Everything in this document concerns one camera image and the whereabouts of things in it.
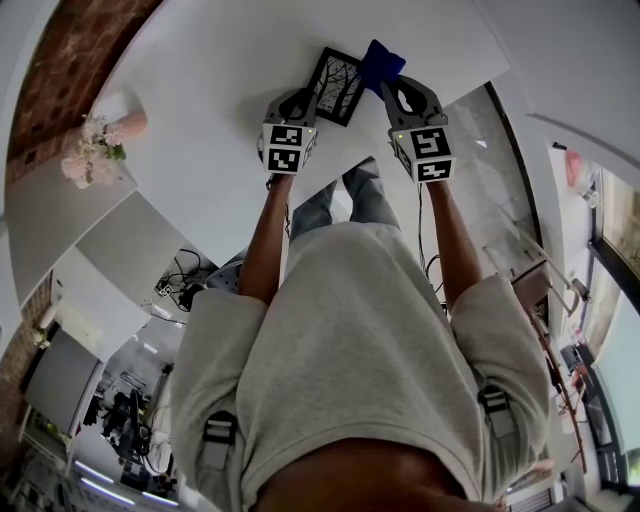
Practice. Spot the small white flower vase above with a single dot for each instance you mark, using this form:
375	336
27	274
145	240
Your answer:
42	332

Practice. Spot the grey board panel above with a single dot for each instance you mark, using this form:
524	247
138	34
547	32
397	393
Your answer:
60	380

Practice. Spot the person's right forearm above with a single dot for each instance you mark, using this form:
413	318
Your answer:
452	240

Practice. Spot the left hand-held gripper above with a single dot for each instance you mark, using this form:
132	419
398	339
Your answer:
287	150

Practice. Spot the white perforated stool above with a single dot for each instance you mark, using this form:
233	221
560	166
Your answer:
225	277

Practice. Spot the chair with metal frame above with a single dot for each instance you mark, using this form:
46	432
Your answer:
530	285

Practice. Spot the pink flower bouquet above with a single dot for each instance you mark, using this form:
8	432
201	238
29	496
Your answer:
92	155

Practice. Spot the small black-white floor tag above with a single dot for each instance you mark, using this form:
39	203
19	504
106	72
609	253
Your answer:
165	289

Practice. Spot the person's grey jeans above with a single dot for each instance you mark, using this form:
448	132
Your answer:
370	200

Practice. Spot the pink bag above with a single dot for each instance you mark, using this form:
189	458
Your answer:
573	167

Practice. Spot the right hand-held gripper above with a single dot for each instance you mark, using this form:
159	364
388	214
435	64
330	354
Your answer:
427	150

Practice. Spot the person's grey shirt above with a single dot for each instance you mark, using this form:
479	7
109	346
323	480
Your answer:
360	325

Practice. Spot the brown wooden rack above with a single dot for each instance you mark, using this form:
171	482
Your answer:
560	390

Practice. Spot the small white side cabinet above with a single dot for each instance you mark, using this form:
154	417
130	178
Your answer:
95	310

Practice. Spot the blue cleaning cloth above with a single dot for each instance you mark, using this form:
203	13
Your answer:
380	65

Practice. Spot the white table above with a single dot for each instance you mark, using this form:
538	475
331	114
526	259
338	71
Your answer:
210	100

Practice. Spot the black picture frame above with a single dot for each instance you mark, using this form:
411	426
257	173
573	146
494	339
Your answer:
335	85

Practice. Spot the person's left forearm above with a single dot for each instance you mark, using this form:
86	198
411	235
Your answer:
265	235

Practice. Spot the black office chair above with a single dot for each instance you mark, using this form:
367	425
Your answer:
132	415

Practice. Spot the person's chin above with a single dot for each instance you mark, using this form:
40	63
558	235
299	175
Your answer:
360	480

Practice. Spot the pink flower vase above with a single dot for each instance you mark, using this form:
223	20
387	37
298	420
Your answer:
132	122

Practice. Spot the clear plastic bag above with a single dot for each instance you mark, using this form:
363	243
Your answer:
590	182

